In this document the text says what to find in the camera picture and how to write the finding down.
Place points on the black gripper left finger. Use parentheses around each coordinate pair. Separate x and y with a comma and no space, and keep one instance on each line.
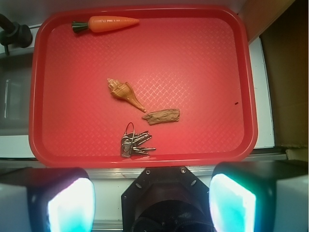
(46,200)

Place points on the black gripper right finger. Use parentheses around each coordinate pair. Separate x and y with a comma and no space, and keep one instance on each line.
(260,196)

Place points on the brown wood chip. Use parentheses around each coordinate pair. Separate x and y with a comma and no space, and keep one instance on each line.
(162,116)

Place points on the metal key bunch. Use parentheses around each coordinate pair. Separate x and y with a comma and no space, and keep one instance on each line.
(131,142)

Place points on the grey toy sink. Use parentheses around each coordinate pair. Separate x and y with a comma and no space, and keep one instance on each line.
(15,81)

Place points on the tan spiral seashell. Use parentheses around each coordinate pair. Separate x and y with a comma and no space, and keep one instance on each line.
(125,92)

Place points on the red plastic tray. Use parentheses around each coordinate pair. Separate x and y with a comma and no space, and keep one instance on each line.
(194,58)

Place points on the grey toy faucet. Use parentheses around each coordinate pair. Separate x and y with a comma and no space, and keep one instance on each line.
(6,24)

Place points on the orange toy carrot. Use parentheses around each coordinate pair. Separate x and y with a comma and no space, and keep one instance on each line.
(99,24)

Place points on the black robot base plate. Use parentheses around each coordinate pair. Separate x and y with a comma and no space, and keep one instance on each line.
(166,199)

